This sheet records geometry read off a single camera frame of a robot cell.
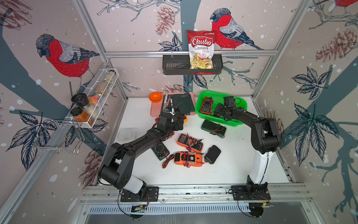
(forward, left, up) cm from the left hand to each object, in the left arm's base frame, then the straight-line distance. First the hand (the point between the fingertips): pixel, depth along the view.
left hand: (179, 118), depth 89 cm
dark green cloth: (+26, -1, -14) cm, 29 cm away
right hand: (+14, -30, -8) cm, 34 cm away
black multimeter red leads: (+6, -27, 0) cm, 28 cm away
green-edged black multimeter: (-18, +12, -12) cm, 25 cm away
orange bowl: (+30, +22, -11) cm, 38 cm away
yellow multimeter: (+6, -4, -12) cm, 14 cm away
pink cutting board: (+19, +20, -13) cm, 30 cm away
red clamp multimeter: (+16, -20, -10) cm, 28 cm away
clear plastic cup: (-9, +36, -7) cm, 38 cm away
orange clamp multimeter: (-24, -5, -9) cm, 26 cm away
